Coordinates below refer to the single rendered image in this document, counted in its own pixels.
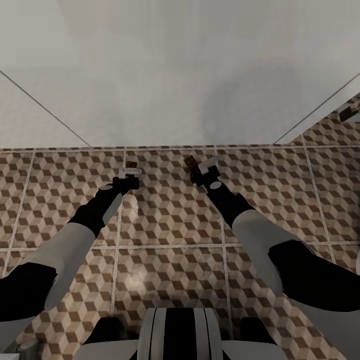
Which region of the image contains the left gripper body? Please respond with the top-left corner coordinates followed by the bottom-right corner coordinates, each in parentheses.
top-left (113, 177), bottom-right (140, 193)

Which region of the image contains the robot trunk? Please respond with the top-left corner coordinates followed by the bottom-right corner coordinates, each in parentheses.
top-left (133, 307), bottom-right (223, 360)

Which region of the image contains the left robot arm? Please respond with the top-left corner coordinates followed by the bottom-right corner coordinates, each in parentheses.
top-left (0, 167), bottom-right (142, 355)

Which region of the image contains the mousetrap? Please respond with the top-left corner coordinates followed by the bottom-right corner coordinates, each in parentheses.
top-left (183, 155), bottom-right (201, 176)
top-left (126, 161), bottom-right (137, 177)

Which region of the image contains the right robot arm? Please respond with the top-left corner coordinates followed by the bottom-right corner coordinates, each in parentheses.
top-left (190, 156), bottom-right (360, 360)

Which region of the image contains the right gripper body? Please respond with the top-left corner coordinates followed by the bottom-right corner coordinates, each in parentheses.
top-left (193, 165), bottom-right (220, 187)

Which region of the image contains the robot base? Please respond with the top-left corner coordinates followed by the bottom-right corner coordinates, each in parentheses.
top-left (72, 317), bottom-right (288, 360)

